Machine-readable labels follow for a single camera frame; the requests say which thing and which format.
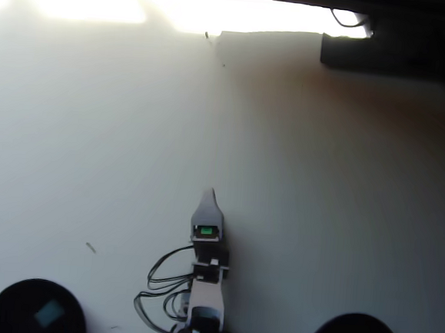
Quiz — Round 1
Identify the thin black background cable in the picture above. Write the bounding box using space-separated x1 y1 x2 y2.
328 8 370 31

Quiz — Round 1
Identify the black box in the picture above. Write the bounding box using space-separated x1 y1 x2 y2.
318 6 445 80

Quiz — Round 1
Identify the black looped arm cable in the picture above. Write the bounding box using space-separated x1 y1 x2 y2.
146 243 198 295
130 288 193 333

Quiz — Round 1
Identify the white gripper with motor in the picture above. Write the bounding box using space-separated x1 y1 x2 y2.
186 186 236 268

